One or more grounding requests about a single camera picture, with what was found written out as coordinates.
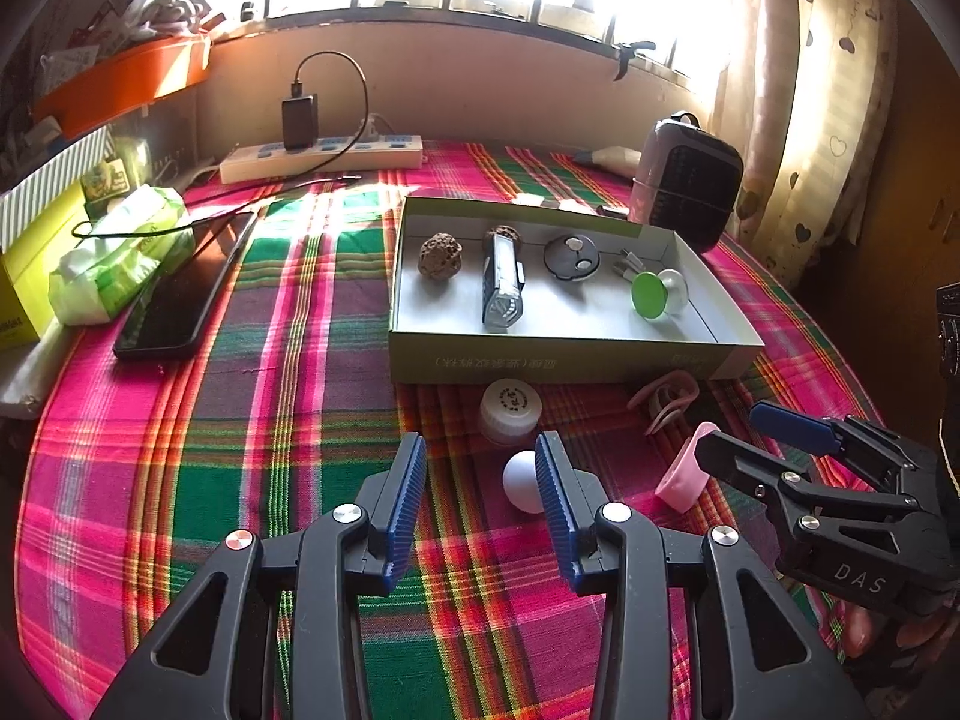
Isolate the black smartphone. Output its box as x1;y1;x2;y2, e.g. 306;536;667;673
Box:
112;211;260;361

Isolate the wooden cabinet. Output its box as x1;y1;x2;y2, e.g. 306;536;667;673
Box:
795;0;960;316

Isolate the round black disc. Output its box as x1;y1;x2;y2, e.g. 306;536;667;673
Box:
544;234;601;282

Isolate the black window hook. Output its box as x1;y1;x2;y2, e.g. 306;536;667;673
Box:
611;41;653;82

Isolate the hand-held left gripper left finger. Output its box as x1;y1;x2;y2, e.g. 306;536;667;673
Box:
90;431;428;720

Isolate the pink plastic clip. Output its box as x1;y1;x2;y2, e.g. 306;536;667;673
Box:
655;422;722;511

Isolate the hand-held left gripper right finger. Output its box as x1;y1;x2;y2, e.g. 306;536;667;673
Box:
534;431;875;720

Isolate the person's right hand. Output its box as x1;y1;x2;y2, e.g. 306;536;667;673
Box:
846;601;953;653

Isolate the small green printed box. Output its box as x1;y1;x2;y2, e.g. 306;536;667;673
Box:
79;157;143;207

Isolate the beige heart print curtain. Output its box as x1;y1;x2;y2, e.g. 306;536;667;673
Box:
720;0;901;293

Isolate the white power strip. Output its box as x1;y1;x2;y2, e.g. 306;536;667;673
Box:
219;133;425;185

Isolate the orange plastic tray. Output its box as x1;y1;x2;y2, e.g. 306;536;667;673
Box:
30;34;212;140

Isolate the green cardboard box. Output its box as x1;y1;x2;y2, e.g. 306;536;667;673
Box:
388;195;766;383

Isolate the green white suction hook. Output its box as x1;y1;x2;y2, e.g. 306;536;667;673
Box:
630;268;689;318

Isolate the grey cone nozzle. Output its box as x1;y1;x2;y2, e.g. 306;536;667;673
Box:
574;144;644;173

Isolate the white ball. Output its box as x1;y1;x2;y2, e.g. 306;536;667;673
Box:
502;450;548;515

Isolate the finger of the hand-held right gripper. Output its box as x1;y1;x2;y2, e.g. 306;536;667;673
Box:
694;427;949;559
750;401;940;494

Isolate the black charger adapter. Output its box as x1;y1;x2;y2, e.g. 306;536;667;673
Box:
281;94;318;151

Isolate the striped box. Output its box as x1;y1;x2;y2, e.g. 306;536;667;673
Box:
0;124;113;252

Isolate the yellow green box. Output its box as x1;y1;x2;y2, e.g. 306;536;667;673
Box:
0;184;87;350

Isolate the black charging cable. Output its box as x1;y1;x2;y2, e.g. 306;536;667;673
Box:
71;52;370;241

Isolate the white crumpled bag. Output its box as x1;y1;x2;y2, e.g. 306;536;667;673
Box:
45;0;226;53

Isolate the green white tissue pack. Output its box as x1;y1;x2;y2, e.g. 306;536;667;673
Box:
49;184;197;327

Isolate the white capped small jar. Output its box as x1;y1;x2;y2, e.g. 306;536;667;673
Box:
480;379;545;445

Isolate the small grey fan heater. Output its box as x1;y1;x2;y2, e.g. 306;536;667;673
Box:
628;111;745;254

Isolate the plaid tablecloth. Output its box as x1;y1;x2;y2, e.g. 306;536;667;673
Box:
15;139;886;720

